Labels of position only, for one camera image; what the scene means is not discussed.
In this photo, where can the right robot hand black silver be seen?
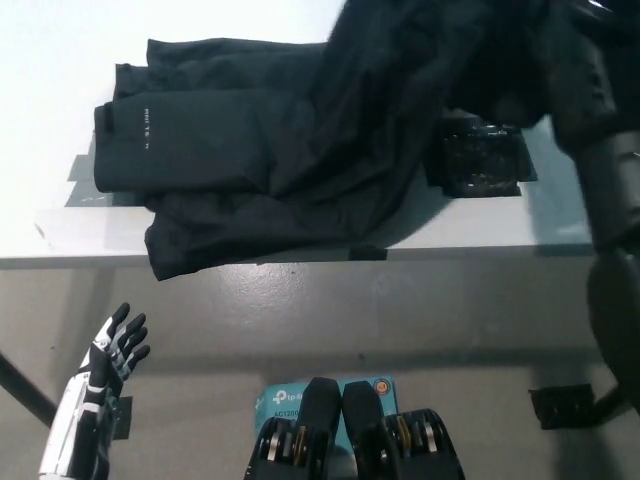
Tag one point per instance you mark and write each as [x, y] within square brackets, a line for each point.
[600, 12]

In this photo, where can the teal tp-link box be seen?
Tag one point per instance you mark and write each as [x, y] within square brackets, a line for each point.
[280, 402]

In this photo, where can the black Columbia jacket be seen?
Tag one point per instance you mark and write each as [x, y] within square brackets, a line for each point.
[310, 150]

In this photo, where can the black table leg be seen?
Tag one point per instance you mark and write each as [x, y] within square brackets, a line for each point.
[25, 387]

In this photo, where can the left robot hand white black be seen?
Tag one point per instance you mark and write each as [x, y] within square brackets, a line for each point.
[117, 350]

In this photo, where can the left black robot body block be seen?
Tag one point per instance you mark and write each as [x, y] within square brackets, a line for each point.
[295, 442]

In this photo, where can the black tape floor marker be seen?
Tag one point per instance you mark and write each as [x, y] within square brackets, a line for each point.
[121, 419]
[562, 407]

